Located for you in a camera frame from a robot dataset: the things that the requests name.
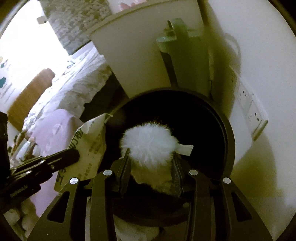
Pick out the white fluffy pompom trash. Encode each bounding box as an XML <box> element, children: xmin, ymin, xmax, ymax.
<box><xmin>120</xmin><ymin>123</ymin><xmax>194</xmax><ymax>194</ymax></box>

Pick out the white wall power strip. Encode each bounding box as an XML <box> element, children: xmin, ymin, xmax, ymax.
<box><xmin>229</xmin><ymin>65</ymin><xmax>268</xmax><ymax>142</ymax></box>

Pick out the white bedside cabinet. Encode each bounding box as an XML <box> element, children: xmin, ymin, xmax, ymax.
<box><xmin>88</xmin><ymin>1</ymin><xmax>206</xmax><ymax>97</ymax></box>

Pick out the black round trash bin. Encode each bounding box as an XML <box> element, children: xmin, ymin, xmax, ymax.
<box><xmin>102</xmin><ymin>89</ymin><xmax>235</xmax><ymax>226</ymax></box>

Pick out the lilac tablecloth round table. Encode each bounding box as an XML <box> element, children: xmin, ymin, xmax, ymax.
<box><xmin>31</xmin><ymin>109</ymin><xmax>84</xmax><ymax>217</ymax></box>

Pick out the wooden bed footboard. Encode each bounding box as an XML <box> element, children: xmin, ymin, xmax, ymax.
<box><xmin>7</xmin><ymin>68</ymin><xmax>55</xmax><ymax>132</ymax></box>

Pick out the bed with white duvet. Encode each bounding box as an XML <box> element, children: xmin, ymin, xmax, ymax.
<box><xmin>22</xmin><ymin>42</ymin><xmax>112</xmax><ymax>133</ymax></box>

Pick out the green slim appliance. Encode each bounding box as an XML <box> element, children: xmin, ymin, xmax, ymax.
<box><xmin>156</xmin><ymin>18</ymin><xmax>211</xmax><ymax>97</ymax></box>

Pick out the white printed paper bag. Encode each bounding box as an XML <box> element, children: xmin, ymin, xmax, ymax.
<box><xmin>54</xmin><ymin>113</ymin><xmax>112</xmax><ymax>192</ymax></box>

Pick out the grey patterned headboard pillow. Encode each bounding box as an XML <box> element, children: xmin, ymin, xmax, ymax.
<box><xmin>40</xmin><ymin>0</ymin><xmax>112</xmax><ymax>55</ymax></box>

